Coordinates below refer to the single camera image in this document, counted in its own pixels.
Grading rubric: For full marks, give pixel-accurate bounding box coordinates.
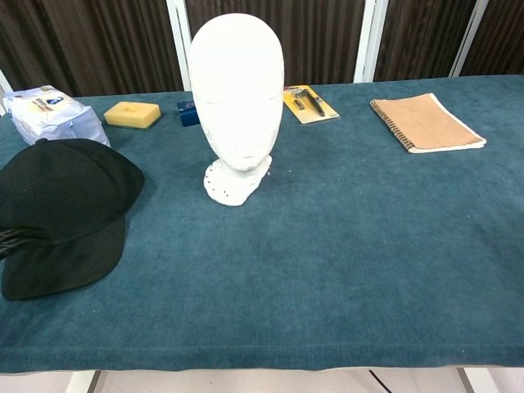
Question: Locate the teal table cloth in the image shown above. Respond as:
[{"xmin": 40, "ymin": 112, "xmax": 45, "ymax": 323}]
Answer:
[{"xmin": 0, "ymin": 72, "xmax": 524, "ymax": 376}]

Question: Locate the yellow carded razor package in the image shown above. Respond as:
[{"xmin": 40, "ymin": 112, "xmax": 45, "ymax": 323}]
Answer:
[{"xmin": 282, "ymin": 84, "xmax": 341, "ymax": 125}]

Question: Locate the brown spiral notebook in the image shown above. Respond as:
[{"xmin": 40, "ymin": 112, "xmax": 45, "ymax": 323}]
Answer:
[{"xmin": 369, "ymin": 93, "xmax": 487, "ymax": 155}]

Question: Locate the white mannequin head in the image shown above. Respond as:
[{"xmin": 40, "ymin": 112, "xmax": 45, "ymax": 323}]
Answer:
[{"xmin": 187, "ymin": 12, "xmax": 286, "ymax": 208}]

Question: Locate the yellow sponge block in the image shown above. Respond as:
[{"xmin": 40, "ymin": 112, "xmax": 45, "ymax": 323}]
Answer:
[{"xmin": 103, "ymin": 102, "xmax": 161, "ymax": 131}]

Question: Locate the blue rectangular box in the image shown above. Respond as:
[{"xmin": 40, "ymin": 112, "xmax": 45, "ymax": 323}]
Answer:
[{"xmin": 176, "ymin": 100, "xmax": 201, "ymax": 127}]

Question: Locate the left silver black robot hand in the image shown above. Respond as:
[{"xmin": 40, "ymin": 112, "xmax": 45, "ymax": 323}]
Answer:
[{"xmin": 0, "ymin": 228, "xmax": 47, "ymax": 261}]

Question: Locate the dark brown curtain panel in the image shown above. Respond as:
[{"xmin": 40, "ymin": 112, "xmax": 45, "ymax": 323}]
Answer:
[
  {"xmin": 462, "ymin": 0, "xmax": 524, "ymax": 77},
  {"xmin": 0, "ymin": 0, "xmax": 183, "ymax": 97},
  {"xmin": 374, "ymin": 0, "xmax": 478, "ymax": 82},
  {"xmin": 186, "ymin": 0, "xmax": 366, "ymax": 88}
]

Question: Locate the white table leg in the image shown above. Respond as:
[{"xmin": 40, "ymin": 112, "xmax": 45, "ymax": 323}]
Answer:
[
  {"xmin": 65, "ymin": 370, "xmax": 103, "ymax": 393},
  {"xmin": 456, "ymin": 367, "xmax": 497, "ymax": 393}
]

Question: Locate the black baseball cap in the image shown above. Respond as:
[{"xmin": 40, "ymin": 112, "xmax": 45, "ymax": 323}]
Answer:
[{"xmin": 0, "ymin": 138, "xmax": 146, "ymax": 300}]

